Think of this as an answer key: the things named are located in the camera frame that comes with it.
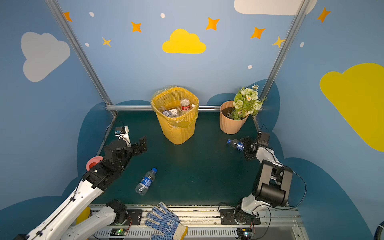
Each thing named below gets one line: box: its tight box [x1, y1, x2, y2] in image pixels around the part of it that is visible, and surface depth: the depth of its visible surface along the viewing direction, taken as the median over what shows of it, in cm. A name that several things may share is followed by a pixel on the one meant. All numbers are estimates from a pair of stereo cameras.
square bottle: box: [168, 107, 183, 117], surface depth 95 cm
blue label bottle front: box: [135, 167, 158, 196], surface depth 84 cm
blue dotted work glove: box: [144, 202, 188, 240], surface depth 74 cm
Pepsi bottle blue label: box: [226, 138, 245, 152], surface depth 102 cm
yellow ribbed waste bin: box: [151, 87, 200, 145], surface depth 93 cm
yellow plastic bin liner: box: [150, 86, 200, 128], surface depth 95 cm
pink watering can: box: [85, 156, 104, 171], surface depth 83 cm
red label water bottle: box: [180, 98, 191, 112], surface depth 95 cm
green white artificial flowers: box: [228, 84, 268, 121], surface depth 93 cm
